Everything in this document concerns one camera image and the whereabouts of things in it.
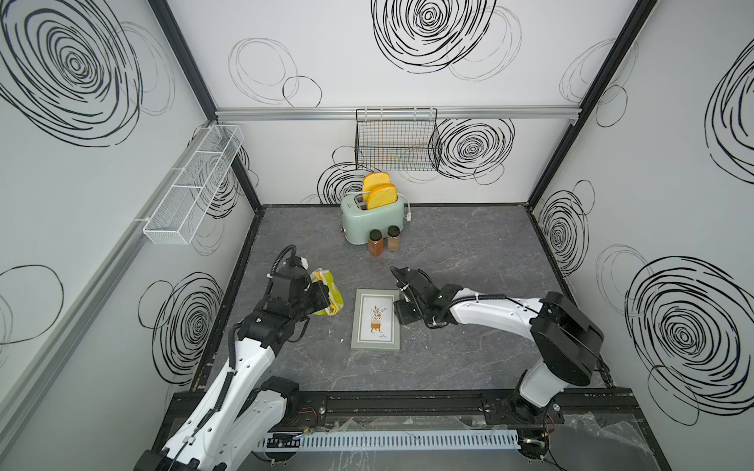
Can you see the toast slice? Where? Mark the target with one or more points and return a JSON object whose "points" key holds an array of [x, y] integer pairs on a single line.
{"points": [[381, 196], [374, 180]]}

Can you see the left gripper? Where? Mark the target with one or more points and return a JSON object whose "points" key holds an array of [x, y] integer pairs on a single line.
{"points": [[319, 289]]}

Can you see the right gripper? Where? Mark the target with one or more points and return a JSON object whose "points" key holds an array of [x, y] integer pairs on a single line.
{"points": [[400, 307]]}

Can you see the red spice jar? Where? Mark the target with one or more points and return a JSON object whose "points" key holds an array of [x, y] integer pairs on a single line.
{"points": [[376, 243]]}

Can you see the front toast slice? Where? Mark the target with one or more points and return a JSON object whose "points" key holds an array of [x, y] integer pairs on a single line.
{"points": [[381, 196]]}

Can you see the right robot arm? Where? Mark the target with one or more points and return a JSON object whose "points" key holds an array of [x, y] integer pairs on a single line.
{"points": [[568, 342]]}

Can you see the white wire shelf basket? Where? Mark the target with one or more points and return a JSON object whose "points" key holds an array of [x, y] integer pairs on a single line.
{"points": [[204, 188]]}

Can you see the back toast slice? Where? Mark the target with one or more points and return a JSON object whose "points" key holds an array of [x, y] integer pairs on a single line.
{"points": [[374, 180]]}

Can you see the mint green toaster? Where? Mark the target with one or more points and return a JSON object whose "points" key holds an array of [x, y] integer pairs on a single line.
{"points": [[358, 222]]}

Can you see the white slotted cable duct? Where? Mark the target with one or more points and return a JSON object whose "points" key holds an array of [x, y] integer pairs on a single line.
{"points": [[437, 440]]}

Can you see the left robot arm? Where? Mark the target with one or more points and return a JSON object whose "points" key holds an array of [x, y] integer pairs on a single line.
{"points": [[236, 412]]}

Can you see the brown spice jar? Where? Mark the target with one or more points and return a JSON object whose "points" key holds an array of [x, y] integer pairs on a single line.
{"points": [[393, 238]]}

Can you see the green picture frame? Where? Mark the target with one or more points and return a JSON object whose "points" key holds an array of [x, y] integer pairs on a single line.
{"points": [[375, 323]]}

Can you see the yellow green cloth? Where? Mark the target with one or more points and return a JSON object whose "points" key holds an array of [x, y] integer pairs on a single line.
{"points": [[336, 301]]}

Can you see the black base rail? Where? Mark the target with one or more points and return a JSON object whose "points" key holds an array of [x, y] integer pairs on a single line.
{"points": [[324, 409]]}

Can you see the black wire basket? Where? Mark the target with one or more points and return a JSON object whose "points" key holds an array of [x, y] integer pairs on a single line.
{"points": [[397, 139]]}

